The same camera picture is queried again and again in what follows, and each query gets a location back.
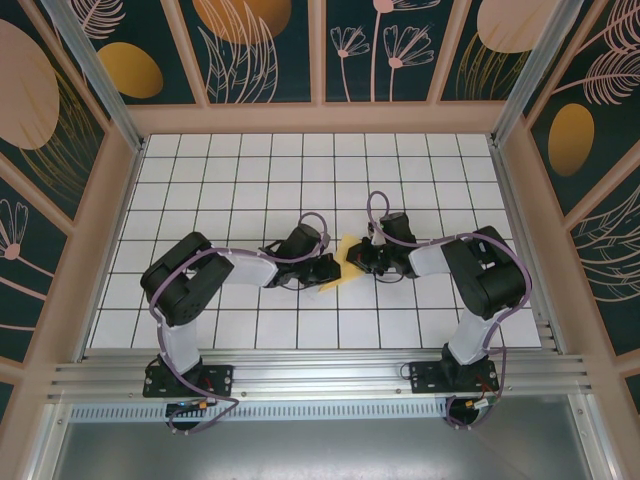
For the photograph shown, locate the yellow cloth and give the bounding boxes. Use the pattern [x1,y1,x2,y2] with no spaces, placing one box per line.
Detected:
[318,233,365,294]

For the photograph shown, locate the grey metal sheet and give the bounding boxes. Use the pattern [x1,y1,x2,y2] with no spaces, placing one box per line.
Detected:
[49,419,594,480]

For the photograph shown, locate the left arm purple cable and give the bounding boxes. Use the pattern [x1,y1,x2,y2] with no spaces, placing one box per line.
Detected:
[149,212,334,435]

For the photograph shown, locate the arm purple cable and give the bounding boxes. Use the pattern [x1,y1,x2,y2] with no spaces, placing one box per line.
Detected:
[149,212,334,435]
[367,191,530,431]

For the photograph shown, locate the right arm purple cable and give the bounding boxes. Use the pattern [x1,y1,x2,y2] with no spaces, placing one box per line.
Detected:
[367,191,530,431]

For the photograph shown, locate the aluminium mounting rail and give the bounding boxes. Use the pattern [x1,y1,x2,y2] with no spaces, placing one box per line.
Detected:
[47,349,599,401]

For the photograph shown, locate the aluminium side rail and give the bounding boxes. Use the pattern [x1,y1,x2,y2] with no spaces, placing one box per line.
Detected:
[492,142,566,354]

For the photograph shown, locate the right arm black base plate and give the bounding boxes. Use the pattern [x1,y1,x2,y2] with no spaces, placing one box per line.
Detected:
[408,360,500,394]

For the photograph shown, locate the grey slotted cable duct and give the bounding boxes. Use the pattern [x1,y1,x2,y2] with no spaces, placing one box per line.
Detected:
[69,402,451,422]

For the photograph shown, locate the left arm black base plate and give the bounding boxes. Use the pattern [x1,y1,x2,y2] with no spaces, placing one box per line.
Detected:
[142,364,235,399]

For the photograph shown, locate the aluminium frame post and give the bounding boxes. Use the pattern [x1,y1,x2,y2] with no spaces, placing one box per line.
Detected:
[42,0,146,152]
[491,0,586,147]

